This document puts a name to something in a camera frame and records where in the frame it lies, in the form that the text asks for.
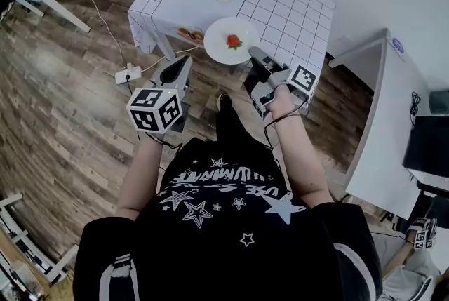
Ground blue oval sticker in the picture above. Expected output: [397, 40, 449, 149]
[391, 36, 406, 55]

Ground white metal rack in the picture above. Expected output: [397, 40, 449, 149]
[0, 192, 80, 293]

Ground black star-print shirt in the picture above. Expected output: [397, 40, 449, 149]
[72, 138, 383, 301]

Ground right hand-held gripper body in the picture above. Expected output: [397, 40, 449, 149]
[243, 64, 319, 122]

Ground person's dark shoe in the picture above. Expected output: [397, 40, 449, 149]
[217, 92, 233, 111]

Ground person's right forearm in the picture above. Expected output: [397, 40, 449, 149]
[269, 87, 334, 213]

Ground red food piece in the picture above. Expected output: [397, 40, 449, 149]
[225, 33, 243, 51]

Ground black monitor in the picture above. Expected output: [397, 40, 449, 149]
[401, 114, 449, 183]

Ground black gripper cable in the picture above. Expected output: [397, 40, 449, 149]
[262, 99, 309, 150]

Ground long white cable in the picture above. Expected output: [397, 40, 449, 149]
[69, 0, 126, 66]

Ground coiled black cable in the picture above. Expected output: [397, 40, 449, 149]
[410, 91, 422, 118]

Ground grey box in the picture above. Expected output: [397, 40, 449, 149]
[429, 91, 449, 114]

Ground person's left forearm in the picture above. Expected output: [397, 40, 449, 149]
[115, 136, 164, 222]

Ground table with checked tablecloth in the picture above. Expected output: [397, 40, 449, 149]
[128, 0, 337, 83]

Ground white desk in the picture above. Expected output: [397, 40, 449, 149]
[328, 27, 449, 220]

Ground white round plate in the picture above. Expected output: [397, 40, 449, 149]
[203, 16, 260, 65]

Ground white power strip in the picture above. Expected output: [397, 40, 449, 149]
[114, 62, 143, 85]

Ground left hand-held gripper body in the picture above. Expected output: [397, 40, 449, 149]
[126, 79, 192, 135]

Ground person's black trousers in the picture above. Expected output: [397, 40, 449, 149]
[213, 101, 271, 160]

